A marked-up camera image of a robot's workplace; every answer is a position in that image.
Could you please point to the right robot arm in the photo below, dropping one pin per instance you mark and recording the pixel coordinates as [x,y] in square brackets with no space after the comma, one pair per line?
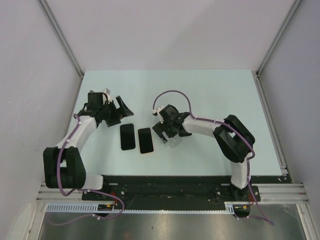
[233,138]

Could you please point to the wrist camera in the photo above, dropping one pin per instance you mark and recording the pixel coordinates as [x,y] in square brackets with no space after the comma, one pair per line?
[106,95]
[156,111]

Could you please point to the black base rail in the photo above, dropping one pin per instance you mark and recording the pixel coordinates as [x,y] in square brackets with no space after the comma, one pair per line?
[169,192]

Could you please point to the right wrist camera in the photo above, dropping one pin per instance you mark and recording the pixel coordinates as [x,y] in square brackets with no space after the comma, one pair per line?
[156,111]

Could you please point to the black silicone phone case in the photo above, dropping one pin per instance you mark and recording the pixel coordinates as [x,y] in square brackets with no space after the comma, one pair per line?
[127,138]

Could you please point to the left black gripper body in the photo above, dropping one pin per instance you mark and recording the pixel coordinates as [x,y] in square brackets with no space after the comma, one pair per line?
[109,110]

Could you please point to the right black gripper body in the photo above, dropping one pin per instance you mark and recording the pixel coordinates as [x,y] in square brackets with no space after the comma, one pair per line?
[169,124]

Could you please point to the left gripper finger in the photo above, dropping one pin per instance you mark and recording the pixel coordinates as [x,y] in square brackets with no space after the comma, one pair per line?
[113,120]
[123,111]

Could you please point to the clear magsafe phone case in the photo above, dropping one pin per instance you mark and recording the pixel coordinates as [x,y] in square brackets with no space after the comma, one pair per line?
[173,142]

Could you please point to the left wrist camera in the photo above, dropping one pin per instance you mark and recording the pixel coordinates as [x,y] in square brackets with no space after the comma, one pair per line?
[106,95]

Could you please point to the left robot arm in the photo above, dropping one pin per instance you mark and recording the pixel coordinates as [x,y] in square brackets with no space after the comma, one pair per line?
[63,164]

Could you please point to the beige phone case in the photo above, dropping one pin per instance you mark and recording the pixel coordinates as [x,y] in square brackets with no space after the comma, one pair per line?
[145,154]

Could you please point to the white slotted cable duct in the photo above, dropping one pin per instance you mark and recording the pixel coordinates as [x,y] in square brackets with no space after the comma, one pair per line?
[100,208]

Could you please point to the black phone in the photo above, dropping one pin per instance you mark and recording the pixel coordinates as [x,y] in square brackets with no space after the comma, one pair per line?
[145,140]

